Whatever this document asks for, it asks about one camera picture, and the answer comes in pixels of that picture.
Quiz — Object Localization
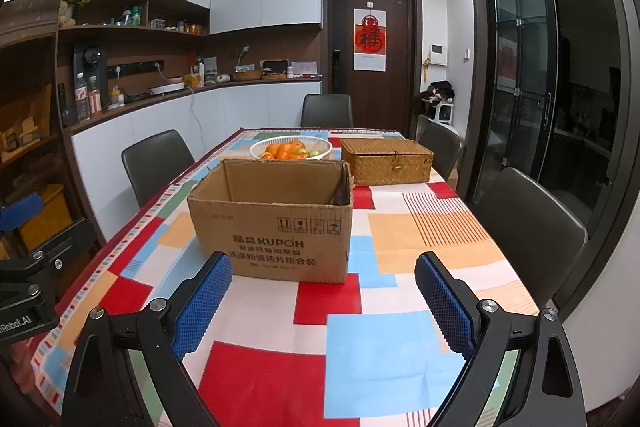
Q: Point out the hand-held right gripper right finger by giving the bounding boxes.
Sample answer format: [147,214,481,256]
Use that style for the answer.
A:
[414,251,588,427]

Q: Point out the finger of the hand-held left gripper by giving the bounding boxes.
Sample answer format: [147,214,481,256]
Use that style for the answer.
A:
[0,193,44,233]
[0,218,97,308]

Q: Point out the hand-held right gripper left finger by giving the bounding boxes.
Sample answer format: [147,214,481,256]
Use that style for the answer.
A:
[60,251,233,427]

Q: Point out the brown cardboard box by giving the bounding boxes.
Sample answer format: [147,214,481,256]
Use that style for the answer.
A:
[187,158,355,284]

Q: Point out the yellow bin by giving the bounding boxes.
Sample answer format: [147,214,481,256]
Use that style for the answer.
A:
[19,184,74,249]

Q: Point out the dark grey dining chair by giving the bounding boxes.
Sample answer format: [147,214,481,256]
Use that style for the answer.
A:
[121,129,196,210]
[301,94,354,128]
[470,167,589,309]
[416,114,464,180]

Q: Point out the clear plastic bottle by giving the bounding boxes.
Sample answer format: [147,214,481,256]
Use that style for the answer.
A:
[74,73,91,122]
[88,76,103,114]

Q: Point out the woven wicker basket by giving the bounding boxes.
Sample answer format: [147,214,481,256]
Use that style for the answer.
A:
[340,138,434,186]

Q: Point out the white fruit basket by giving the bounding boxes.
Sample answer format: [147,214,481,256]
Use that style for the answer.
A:
[249,134,334,162]

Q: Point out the white counter cabinet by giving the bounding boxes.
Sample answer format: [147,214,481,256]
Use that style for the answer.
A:
[70,79,323,228]

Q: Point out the black bag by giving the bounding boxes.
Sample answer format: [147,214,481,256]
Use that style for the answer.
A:
[420,81,456,104]

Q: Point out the glass sliding door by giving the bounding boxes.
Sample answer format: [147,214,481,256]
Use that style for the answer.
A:
[469,0,640,238]

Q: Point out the dark brown door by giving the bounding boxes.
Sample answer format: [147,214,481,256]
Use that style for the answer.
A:
[323,0,424,136]

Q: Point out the white power cable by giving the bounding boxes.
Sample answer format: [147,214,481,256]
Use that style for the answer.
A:
[186,86,207,148]

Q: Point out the red and white wall calendar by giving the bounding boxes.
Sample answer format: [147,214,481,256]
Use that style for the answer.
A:
[354,8,390,72]

